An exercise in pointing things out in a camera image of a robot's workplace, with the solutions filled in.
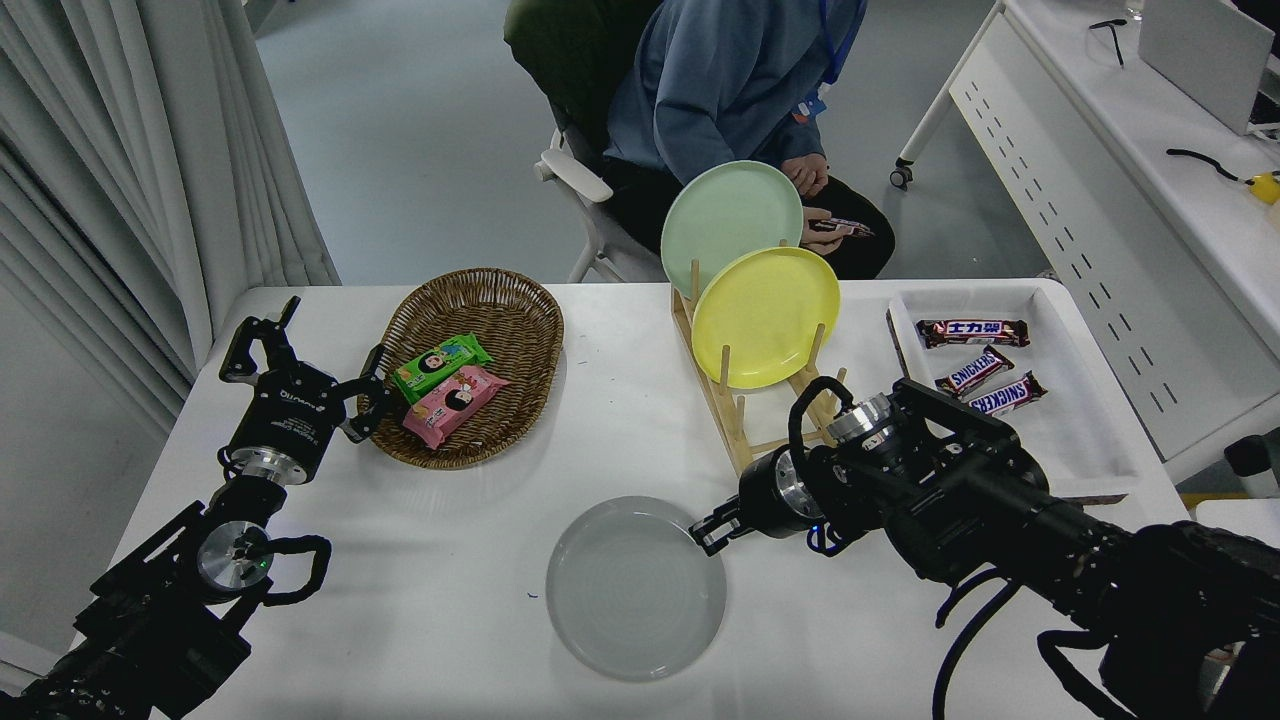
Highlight white desk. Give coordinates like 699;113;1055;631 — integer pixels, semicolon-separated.
890;0;1280;486

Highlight white laptop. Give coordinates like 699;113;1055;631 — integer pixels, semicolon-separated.
1138;0;1280;137

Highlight pale green plate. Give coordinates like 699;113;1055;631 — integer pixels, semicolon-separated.
660;160;805;299

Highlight white tray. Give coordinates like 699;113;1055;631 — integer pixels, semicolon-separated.
888;279;1146;496

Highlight person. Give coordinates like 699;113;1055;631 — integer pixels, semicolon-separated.
603;0;897;281

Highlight green snack pack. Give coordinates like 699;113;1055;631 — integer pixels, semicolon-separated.
391;333;494;406

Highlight wooden plate rack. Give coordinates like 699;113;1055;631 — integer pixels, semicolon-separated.
670;260;851;476

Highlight black glasses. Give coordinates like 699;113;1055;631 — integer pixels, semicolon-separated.
1088;18;1129;69

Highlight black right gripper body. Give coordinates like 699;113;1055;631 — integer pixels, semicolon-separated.
740;455;796;539

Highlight black cable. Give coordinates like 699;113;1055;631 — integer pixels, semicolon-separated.
1166;148;1251;186

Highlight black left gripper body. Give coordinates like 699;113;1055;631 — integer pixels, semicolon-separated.
232;364;343;459

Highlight brown snickers bar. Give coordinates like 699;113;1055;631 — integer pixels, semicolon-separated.
968;371;1048;418
935;346;1014;398

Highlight white office chair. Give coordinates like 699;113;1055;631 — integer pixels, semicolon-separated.
533;100;666;284

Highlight pink snack pack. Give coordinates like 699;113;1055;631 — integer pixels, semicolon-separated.
402;365;510;449

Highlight person's right hand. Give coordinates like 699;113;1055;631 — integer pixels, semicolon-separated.
783;155;830;198

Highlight white curtain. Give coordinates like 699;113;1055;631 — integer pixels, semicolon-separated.
0;0;341;431

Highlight brown wicker basket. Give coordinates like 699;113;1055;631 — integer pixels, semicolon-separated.
371;267;565;471

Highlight yellow plate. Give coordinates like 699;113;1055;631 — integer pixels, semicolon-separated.
691;246;841;390

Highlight white side table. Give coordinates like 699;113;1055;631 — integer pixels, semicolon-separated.
1195;497;1280;533

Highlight snickers bar with chinese print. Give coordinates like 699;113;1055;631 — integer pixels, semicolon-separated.
916;319;1031;349

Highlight grey plate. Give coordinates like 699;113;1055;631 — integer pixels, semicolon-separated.
546;496;728;682

